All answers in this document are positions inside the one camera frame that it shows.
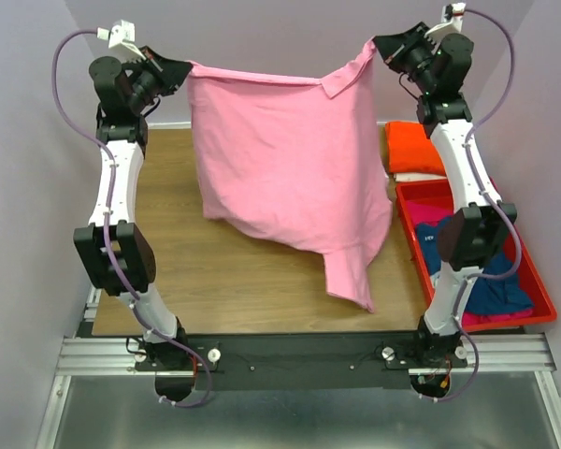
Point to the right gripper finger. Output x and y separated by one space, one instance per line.
393 46
397 61

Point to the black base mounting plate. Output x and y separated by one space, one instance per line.
300 361

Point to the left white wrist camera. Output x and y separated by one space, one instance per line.
121 39

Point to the light pink t shirt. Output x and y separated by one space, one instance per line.
296 160

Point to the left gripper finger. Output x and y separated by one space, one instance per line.
170 68
168 87

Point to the red plastic bin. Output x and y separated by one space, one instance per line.
438 194

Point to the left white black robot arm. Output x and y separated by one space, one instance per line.
117 257

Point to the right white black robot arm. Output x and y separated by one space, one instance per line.
481 221

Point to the magenta t shirt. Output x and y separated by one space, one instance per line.
421 213

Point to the navy blue t shirt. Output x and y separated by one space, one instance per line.
488 298

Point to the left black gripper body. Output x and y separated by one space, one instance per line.
144 78

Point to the folded orange t shirt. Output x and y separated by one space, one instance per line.
410 150

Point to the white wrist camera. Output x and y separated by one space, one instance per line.
451 22
121 39

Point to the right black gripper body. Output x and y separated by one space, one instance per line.
421 55

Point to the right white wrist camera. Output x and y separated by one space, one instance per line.
451 22

